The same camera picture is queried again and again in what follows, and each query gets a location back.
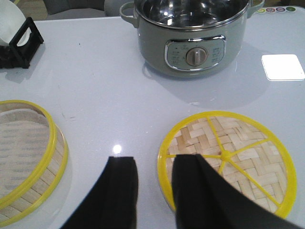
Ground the white steamer liner paper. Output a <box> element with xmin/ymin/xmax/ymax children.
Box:
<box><xmin>0</xmin><ymin>109</ymin><xmax>50</xmax><ymax>198</ymax></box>

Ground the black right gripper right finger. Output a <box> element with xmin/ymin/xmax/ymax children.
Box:
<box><xmin>172</xmin><ymin>155</ymin><xmax>299</xmax><ymax>229</ymax></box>

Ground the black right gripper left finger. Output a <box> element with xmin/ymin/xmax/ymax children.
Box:
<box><xmin>62</xmin><ymin>156</ymin><xmax>138</xmax><ymax>229</ymax></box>

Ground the black dish rack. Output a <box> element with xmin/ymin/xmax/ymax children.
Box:
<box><xmin>0</xmin><ymin>17</ymin><xmax>44</xmax><ymax>69</ymax></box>

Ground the grey electric cooking pot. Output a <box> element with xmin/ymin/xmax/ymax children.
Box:
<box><xmin>119</xmin><ymin>0</ymin><xmax>264</xmax><ymax>77</ymax></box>

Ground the center bamboo steamer basket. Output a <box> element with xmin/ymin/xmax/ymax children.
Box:
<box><xmin>0</xmin><ymin>100</ymin><xmax>69</xmax><ymax>227</ymax></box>

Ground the woven bamboo steamer lid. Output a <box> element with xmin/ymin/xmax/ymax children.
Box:
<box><xmin>157</xmin><ymin>111</ymin><xmax>297</xmax><ymax>218</ymax></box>

